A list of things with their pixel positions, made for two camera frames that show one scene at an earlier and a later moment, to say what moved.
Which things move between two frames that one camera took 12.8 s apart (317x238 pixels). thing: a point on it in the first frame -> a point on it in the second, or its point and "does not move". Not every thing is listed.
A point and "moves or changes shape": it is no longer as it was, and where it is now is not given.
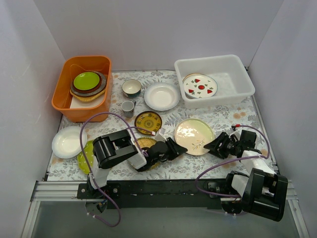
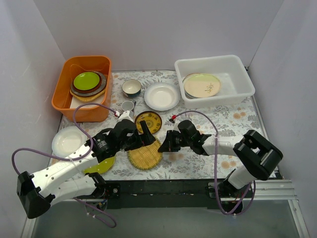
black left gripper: [170, 147] -> [138, 137]
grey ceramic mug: [128, 108] does not move
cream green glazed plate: [193, 134] moves or changes shape
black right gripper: [225, 144] -> [172, 140]
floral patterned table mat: [151, 134] does not move
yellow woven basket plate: [87, 98] does not move
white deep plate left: [66, 142] does not move
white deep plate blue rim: [162, 96] does not move
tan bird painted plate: [189, 74] does not move
